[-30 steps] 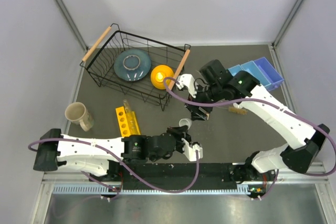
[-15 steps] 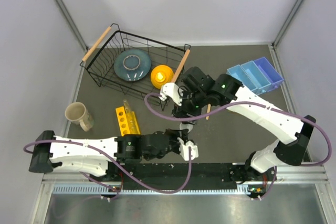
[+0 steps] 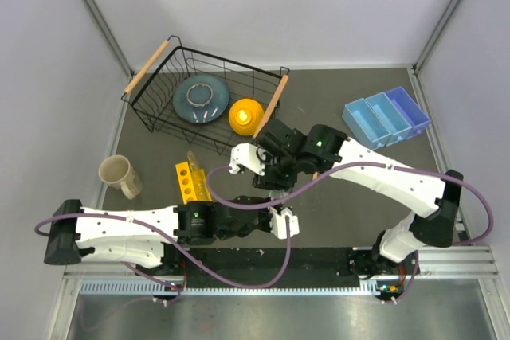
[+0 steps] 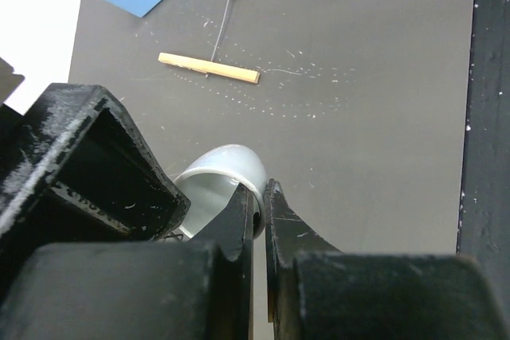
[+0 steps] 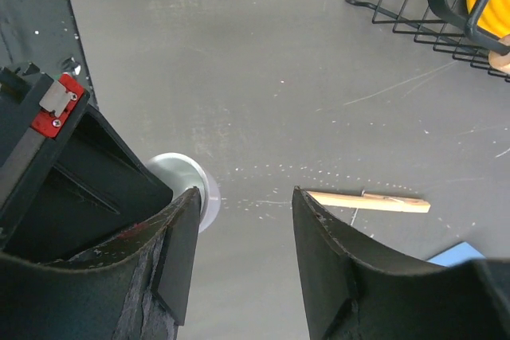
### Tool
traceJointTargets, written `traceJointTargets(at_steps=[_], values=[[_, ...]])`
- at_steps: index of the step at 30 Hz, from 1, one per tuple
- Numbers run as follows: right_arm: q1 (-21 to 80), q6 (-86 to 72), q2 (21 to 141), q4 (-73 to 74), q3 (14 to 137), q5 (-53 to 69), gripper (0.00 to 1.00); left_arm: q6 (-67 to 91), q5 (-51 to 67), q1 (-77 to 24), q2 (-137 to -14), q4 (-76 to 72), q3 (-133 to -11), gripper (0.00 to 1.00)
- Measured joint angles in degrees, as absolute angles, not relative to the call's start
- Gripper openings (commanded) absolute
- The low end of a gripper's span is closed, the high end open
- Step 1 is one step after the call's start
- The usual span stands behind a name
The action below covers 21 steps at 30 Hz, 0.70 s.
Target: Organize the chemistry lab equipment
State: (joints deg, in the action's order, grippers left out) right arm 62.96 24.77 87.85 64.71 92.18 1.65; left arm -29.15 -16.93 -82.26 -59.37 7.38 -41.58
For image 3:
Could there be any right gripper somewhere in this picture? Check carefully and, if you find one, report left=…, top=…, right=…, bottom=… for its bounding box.
left=253, top=148, right=300, bottom=193

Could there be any glass test tube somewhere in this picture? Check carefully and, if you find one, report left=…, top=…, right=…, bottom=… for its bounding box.
left=186, top=150, right=204, bottom=190

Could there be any white plastic funnel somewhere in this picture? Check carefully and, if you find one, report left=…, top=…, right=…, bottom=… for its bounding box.
left=269, top=190, right=288, bottom=201

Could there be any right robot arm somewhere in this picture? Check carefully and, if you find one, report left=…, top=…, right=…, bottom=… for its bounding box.
left=253, top=119, right=463, bottom=273

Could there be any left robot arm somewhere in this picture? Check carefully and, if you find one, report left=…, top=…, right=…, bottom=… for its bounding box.
left=44, top=197, right=287, bottom=274

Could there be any yellow ribbed funnel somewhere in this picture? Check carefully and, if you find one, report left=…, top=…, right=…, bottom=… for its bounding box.
left=228, top=98, right=264, bottom=136

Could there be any yellow test tube rack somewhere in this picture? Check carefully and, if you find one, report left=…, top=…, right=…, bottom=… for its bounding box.
left=175, top=162, right=213, bottom=205

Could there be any light blue bin left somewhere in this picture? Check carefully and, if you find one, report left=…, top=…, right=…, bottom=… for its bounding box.
left=342, top=99, right=391, bottom=150

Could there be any light blue bin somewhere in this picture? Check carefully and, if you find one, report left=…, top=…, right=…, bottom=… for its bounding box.
left=342, top=99, right=391, bottom=150
left=366, top=92, right=411, bottom=147

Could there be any blue ceramic plate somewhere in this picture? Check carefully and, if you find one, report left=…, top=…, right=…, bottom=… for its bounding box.
left=172, top=74, right=230, bottom=124

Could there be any light blue bin middle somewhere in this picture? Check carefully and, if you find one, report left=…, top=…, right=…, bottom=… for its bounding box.
left=366, top=92, right=411, bottom=147

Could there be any purple blue bin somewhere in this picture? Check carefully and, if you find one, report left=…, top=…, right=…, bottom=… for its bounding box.
left=386, top=87, right=431, bottom=139

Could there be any beige ceramic mug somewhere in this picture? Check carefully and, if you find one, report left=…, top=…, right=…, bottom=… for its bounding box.
left=98, top=154, right=143, bottom=200

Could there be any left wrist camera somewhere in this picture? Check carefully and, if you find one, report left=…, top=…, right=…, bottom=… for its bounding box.
left=269, top=206, right=300, bottom=240

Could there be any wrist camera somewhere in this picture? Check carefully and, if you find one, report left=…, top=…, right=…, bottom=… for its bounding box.
left=229, top=143, right=267, bottom=175
left=269, top=206, right=300, bottom=240

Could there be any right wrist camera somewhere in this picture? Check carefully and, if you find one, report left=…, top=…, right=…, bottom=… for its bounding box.
left=229, top=143, right=267, bottom=175

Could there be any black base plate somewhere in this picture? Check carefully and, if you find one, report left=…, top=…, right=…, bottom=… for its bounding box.
left=135, top=247, right=383, bottom=288

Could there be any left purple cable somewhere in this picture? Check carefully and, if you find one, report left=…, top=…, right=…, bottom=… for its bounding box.
left=33, top=213, right=292, bottom=290

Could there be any black wire dish basket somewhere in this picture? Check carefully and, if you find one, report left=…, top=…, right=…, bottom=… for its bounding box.
left=121, top=35, right=290, bottom=155

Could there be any cable duct rail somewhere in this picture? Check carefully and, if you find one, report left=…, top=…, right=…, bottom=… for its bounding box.
left=80, top=277, right=398, bottom=296

